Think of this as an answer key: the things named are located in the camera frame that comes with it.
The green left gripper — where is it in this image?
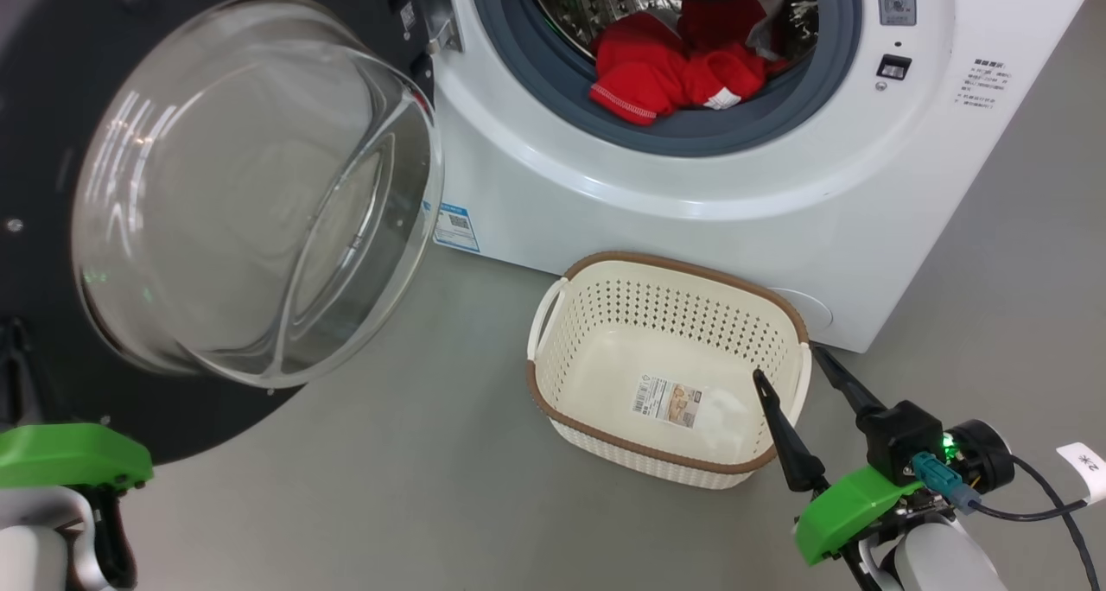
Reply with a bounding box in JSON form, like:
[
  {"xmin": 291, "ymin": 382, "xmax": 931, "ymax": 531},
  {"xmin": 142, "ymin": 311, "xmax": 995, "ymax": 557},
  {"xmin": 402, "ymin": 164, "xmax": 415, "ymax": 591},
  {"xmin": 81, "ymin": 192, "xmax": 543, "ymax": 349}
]
[{"xmin": 0, "ymin": 317, "xmax": 155, "ymax": 493}]

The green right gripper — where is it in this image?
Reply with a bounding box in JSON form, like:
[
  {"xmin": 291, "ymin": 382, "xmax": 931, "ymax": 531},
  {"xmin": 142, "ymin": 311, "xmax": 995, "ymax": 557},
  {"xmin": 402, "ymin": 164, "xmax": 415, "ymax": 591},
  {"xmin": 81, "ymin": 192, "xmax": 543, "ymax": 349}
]
[{"xmin": 752, "ymin": 346, "xmax": 924, "ymax": 566}]

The washing machine glass door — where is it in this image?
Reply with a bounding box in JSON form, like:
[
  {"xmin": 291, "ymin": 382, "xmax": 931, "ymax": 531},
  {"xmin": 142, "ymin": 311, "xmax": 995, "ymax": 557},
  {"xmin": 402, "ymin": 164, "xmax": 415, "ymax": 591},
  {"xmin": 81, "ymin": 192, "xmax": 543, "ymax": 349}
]
[{"xmin": 0, "ymin": 0, "xmax": 446, "ymax": 467}]

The red garment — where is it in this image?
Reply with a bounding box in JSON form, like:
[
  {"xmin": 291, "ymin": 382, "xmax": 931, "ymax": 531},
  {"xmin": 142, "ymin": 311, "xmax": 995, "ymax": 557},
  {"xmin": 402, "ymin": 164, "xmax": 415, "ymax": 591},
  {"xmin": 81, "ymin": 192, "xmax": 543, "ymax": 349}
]
[{"xmin": 590, "ymin": 0, "xmax": 791, "ymax": 127}]

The product label sticker with barcode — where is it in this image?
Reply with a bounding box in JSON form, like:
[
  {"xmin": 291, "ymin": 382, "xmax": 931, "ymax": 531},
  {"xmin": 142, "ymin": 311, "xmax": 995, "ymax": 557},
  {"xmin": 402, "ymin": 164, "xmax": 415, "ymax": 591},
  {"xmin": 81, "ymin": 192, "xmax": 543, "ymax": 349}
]
[{"xmin": 632, "ymin": 375, "xmax": 702, "ymax": 428}]

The cream laundry basket brown rim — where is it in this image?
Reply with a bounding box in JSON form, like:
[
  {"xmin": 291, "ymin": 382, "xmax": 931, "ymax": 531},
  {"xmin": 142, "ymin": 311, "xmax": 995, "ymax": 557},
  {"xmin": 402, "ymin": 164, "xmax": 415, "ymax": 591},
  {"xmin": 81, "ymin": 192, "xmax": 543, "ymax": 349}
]
[{"xmin": 527, "ymin": 251, "xmax": 813, "ymax": 490}]

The white front-load washing machine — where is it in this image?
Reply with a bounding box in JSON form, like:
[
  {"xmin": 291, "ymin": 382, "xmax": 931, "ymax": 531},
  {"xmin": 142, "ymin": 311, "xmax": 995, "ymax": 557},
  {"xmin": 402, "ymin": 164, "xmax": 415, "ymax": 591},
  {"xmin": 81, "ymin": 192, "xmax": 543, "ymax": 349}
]
[{"xmin": 429, "ymin": 0, "xmax": 1103, "ymax": 354}]

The metal door hinge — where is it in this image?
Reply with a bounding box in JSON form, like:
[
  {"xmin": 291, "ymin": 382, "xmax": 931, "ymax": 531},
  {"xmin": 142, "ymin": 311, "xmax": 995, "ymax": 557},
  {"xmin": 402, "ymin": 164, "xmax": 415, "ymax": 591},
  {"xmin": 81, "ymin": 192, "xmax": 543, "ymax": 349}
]
[{"xmin": 393, "ymin": 0, "xmax": 463, "ymax": 56}]

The round white filter cover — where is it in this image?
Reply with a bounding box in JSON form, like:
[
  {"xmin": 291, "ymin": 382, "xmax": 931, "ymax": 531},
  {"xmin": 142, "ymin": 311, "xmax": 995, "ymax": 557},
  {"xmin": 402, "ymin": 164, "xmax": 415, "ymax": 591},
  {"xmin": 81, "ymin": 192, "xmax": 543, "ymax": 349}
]
[{"xmin": 769, "ymin": 289, "xmax": 835, "ymax": 333}]

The small printed text warning label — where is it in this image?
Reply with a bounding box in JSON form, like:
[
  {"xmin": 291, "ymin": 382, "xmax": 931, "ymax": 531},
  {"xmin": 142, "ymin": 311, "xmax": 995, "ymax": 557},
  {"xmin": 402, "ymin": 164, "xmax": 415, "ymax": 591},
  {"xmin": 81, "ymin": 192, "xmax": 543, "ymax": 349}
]
[{"xmin": 955, "ymin": 55, "xmax": 1012, "ymax": 112}]

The blue energy label sticker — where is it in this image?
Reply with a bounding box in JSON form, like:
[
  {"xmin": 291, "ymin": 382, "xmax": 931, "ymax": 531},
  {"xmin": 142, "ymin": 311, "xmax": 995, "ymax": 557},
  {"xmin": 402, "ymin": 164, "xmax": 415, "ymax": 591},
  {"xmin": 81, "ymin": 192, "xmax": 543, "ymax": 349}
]
[{"xmin": 432, "ymin": 202, "xmax": 480, "ymax": 253}]

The teal right cable connector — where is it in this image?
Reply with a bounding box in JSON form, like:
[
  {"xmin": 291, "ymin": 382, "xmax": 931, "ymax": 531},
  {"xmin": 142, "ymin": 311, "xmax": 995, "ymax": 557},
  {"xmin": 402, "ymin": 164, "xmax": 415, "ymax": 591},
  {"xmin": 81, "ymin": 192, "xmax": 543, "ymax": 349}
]
[{"xmin": 912, "ymin": 451, "xmax": 983, "ymax": 514}]

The thin black cable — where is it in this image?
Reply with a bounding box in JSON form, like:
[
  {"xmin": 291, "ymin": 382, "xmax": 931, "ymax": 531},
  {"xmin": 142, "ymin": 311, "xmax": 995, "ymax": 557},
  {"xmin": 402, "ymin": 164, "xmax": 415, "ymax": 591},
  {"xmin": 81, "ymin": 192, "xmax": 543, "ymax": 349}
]
[
  {"xmin": 972, "ymin": 498, "xmax": 1090, "ymax": 523},
  {"xmin": 1007, "ymin": 454, "xmax": 1106, "ymax": 591}
]

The white cable tag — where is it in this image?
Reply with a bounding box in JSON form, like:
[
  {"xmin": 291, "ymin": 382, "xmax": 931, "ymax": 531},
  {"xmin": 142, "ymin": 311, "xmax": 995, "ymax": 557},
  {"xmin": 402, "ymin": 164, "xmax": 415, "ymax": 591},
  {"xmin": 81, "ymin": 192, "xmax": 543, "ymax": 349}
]
[{"xmin": 1056, "ymin": 442, "xmax": 1106, "ymax": 505}]

